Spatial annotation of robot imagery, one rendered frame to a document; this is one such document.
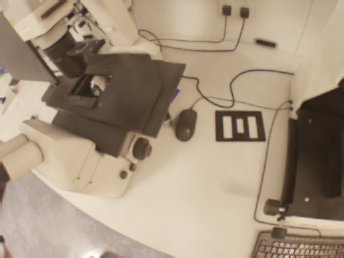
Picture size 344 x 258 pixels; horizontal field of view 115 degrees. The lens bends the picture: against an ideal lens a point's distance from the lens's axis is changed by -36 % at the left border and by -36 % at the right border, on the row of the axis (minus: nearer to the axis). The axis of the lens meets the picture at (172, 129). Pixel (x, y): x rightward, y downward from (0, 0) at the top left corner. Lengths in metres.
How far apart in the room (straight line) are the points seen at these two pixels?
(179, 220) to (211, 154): 0.21
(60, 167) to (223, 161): 0.41
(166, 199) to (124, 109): 0.27
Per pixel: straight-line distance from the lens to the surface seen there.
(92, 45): 0.32
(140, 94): 0.38
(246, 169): 0.51
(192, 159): 0.50
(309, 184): 0.46
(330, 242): 0.63
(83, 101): 0.45
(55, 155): 0.31
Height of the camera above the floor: 1.23
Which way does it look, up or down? 61 degrees down
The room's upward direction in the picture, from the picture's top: 22 degrees counter-clockwise
